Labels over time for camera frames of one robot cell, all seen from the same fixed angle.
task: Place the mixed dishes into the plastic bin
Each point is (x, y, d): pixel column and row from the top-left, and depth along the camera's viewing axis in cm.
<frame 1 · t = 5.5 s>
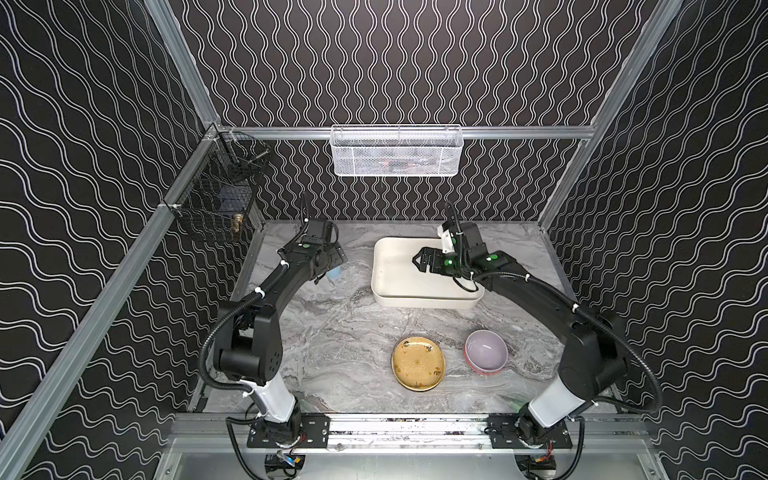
left hand: (329, 258, 93), fingers open
right hand: (426, 261, 87), fingers open
light blue ceramic mug: (335, 273, 103), point 4 cm above the table
white plastic bin: (398, 282, 108), on the table
yellow round plate: (418, 364, 85), point 2 cm above the table
lavender bowl: (485, 350, 87), point 3 cm above the table
red patterned bowl: (477, 369, 80), point 7 cm above the table

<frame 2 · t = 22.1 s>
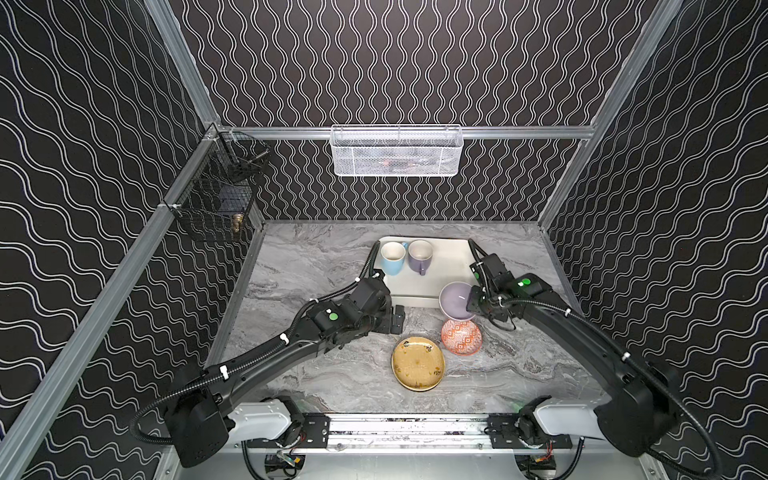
left hand: (392, 308, 77), fingers open
right hand: (476, 305, 82), fingers closed
light blue ceramic mug: (392, 254, 105), point 7 cm above the table
lavender bowl: (453, 300, 87), point 12 cm above the table
red patterned bowl: (461, 337, 91), on the table
purple ceramic mug: (420, 255, 111), point 2 cm above the table
the other named things where they were.

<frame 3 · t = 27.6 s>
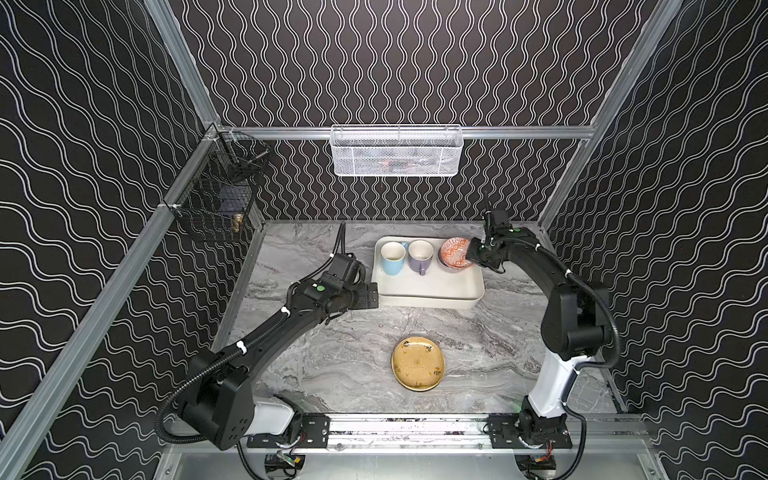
left hand: (365, 292, 83), fingers open
right hand: (474, 256, 96), fingers closed
red patterned bowl: (453, 253, 100), point 11 cm above the table
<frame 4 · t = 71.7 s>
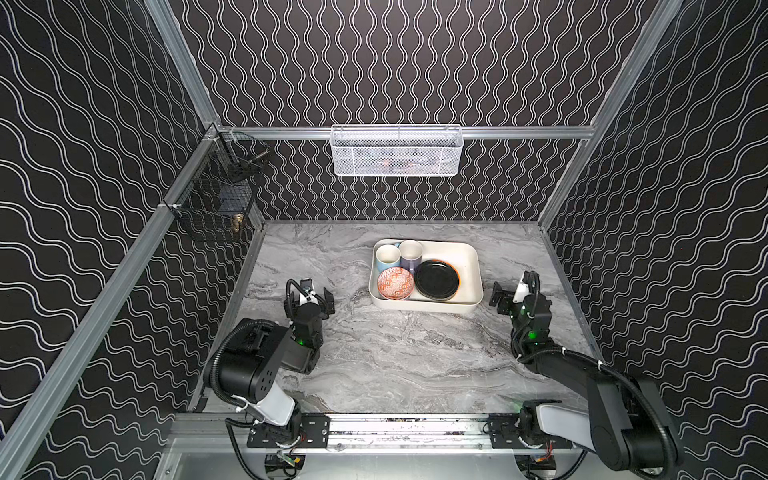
left hand: (309, 292, 91), fingers open
right hand: (517, 287, 88), fingers open
red patterned bowl: (395, 283, 100), point 5 cm above the table
black round plate: (436, 280, 100), point 5 cm above the table
